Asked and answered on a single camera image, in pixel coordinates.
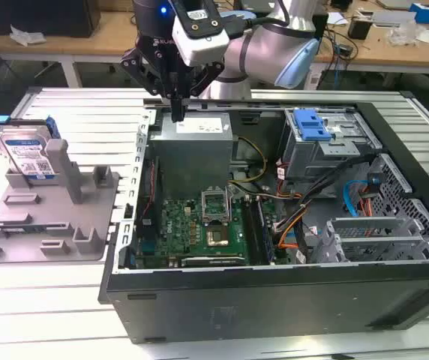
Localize black graphics card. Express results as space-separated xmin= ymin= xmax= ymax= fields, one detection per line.
xmin=180 ymin=256 xmax=245 ymax=268

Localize grey parts rack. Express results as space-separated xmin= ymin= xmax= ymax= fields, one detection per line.
xmin=0 ymin=138 xmax=122 ymax=263

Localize blue data wire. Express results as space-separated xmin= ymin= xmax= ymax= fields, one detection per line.
xmin=343 ymin=172 xmax=383 ymax=218

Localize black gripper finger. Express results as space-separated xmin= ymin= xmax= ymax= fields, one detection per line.
xmin=178 ymin=62 xmax=225 ymax=122
xmin=120 ymin=48 xmax=179 ymax=122

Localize orange power wire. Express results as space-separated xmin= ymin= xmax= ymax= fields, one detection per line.
xmin=359 ymin=187 xmax=380 ymax=218

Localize wooden desk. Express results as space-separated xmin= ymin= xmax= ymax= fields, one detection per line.
xmin=0 ymin=0 xmax=429 ymax=71

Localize black RAM slot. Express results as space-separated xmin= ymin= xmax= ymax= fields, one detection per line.
xmin=250 ymin=200 xmax=270 ymax=263
xmin=241 ymin=200 xmax=261 ymax=264

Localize clear plastic bag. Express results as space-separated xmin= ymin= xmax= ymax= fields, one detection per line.
xmin=10 ymin=24 xmax=47 ymax=48

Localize black desktop device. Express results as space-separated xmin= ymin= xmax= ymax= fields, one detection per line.
xmin=313 ymin=13 xmax=330 ymax=41

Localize black camera cable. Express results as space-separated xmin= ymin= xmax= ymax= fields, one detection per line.
xmin=229 ymin=14 xmax=276 ymax=38

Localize black computer tower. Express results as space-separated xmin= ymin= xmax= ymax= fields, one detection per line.
xmin=0 ymin=0 xmax=101 ymax=38

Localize green motherboard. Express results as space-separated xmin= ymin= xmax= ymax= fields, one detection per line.
xmin=135 ymin=196 xmax=287 ymax=269

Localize RAM stick in rack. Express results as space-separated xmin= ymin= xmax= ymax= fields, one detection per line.
xmin=3 ymin=224 xmax=47 ymax=233

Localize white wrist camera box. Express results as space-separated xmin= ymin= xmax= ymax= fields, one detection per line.
xmin=171 ymin=0 xmax=231 ymax=68

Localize grey optical drive cage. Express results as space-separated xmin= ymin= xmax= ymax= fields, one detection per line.
xmin=280 ymin=108 xmax=383 ymax=183

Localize black open PC case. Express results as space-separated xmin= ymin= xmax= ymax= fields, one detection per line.
xmin=97 ymin=97 xmax=429 ymax=346

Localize hard disk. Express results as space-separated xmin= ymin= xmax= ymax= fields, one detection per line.
xmin=0 ymin=114 xmax=59 ymax=181

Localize small black box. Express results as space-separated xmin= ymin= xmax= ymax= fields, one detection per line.
xmin=347 ymin=16 xmax=373 ymax=41

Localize grey metal disk bay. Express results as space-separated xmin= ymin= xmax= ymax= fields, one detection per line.
xmin=310 ymin=216 xmax=429 ymax=263

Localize CPU socket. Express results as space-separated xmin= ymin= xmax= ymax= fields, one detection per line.
xmin=203 ymin=220 xmax=235 ymax=251

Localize orange and white wire bundle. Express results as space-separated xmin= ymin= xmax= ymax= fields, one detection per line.
xmin=274 ymin=215 xmax=304 ymax=251

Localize grey power supply unit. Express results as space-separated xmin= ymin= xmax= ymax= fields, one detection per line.
xmin=148 ymin=112 xmax=238 ymax=198

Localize thick black cable bundle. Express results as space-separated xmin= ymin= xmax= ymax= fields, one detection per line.
xmin=274 ymin=155 xmax=375 ymax=232

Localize yellow power wires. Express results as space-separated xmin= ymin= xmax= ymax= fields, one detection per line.
xmin=229 ymin=136 xmax=268 ymax=185

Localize metal socket cover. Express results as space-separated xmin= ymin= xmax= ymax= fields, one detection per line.
xmin=201 ymin=186 xmax=233 ymax=224

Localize blue plastic drive latch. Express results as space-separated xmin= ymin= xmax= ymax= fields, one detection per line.
xmin=292 ymin=108 xmax=330 ymax=143

